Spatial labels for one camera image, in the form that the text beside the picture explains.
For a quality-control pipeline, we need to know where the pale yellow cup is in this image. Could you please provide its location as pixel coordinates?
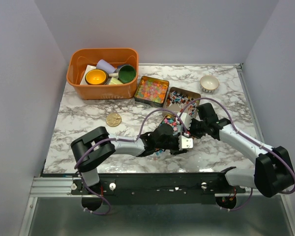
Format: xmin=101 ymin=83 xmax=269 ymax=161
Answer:
xmin=107 ymin=77 xmax=123 ymax=85

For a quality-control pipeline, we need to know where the white box in bin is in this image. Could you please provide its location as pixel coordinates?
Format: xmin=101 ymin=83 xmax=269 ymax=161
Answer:
xmin=80 ymin=64 xmax=96 ymax=85

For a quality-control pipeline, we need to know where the lavender cup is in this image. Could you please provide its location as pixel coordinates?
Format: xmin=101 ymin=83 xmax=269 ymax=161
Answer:
xmin=96 ymin=59 xmax=116 ymax=74

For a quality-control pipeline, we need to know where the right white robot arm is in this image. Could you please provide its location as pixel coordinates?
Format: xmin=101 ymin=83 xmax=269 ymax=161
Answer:
xmin=187 ymin=103 xmax=295 ymax=198

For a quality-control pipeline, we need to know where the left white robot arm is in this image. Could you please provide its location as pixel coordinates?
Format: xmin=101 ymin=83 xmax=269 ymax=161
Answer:
xmin=70 ymin=124 xmax=193 ymax=194

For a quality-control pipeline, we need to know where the orange bowl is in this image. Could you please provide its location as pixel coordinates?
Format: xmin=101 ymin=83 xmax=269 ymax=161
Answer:
xmin=86 ymin=69 xmax=108 ymax=85

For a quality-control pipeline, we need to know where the purple cable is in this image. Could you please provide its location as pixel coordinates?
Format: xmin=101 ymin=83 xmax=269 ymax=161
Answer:
xmin=179 ymin=97 xmax=295 ymax=212
xmin=73 ymin=109 xmax=190 ymax=215

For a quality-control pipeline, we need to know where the tin of pastel star candies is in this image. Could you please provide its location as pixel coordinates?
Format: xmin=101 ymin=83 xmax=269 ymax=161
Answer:
xmin=159 ymin=115 xmax=184 ymax=136

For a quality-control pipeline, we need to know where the tin of mini lollipops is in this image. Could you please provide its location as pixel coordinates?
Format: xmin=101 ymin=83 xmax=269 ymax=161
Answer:
xmin=163 ymin=87 xmax=201 ymax=118

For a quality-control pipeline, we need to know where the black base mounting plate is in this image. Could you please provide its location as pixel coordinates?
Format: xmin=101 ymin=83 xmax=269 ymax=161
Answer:
xmin=71 ymin=172 xmax=246 ymax=206

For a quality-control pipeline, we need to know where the white ceramic bowl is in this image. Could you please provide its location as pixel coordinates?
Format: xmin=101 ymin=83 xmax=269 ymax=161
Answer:
xmin=200 ymin=75 xmax=219 ymax=93

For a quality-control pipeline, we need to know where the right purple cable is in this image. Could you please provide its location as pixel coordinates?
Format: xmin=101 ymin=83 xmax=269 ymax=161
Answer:
xmin=179 ymin=97 xmax=295 ymax=212

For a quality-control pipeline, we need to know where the clear glass bowl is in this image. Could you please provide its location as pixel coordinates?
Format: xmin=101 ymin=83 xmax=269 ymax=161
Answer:
xmin=153 ymin=149 xmax=163 ymax=159

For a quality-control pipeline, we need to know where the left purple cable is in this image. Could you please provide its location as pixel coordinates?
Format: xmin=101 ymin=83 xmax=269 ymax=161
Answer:
xmin=73 ymin=109 xmax=190 ymax=215

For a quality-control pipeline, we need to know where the tin of translucent star candies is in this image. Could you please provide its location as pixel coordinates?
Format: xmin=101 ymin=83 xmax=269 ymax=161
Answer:
xmin=134 ymin=76 xmax=170 ymax=108

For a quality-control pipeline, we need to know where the aluminium frame rail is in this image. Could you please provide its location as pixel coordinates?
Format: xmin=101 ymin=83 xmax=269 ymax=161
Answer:
xmin=29 ymin=176 xmax=290 ymax=198

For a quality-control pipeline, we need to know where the orange plastic bin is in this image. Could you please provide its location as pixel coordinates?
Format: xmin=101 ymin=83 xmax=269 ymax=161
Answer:
xmin=66 ymin=48 xmax=139 ymax=100

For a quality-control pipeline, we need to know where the green bowl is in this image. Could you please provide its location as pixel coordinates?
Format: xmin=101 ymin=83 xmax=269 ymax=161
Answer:
xmin=118 ymin=65 xmax=137 ymax=84

